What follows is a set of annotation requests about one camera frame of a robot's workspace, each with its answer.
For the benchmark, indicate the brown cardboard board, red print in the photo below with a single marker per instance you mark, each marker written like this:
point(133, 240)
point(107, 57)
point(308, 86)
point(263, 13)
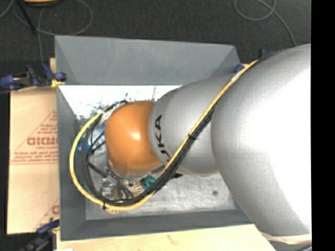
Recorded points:
point(31, 166)

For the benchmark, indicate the grey metal bin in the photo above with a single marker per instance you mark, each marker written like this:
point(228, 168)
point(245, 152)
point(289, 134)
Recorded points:
point(136, 61)

